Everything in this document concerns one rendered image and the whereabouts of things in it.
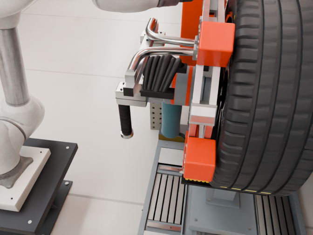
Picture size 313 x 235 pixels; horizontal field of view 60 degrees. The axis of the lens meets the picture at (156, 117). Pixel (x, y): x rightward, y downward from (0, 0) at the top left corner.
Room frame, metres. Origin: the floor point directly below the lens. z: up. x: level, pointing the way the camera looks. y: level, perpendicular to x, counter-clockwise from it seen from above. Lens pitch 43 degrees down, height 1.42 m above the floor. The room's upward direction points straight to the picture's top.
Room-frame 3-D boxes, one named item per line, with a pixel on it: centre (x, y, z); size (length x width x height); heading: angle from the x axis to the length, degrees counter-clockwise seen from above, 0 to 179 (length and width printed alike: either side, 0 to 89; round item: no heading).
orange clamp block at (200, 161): (0.45, -0.11, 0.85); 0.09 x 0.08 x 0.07; 170
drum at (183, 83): (0.77, -0.09, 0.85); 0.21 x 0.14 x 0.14; 80
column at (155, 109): (1.43, -0.01, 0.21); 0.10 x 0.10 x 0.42; 80
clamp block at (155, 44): (0.96, 0.01, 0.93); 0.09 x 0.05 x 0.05; 80
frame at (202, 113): (0.76, -0.16, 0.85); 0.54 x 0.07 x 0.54; 170
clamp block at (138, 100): (0.63, 0.07, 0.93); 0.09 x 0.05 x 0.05; 80
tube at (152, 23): (0.88, -0.06, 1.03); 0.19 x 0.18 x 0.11; 80
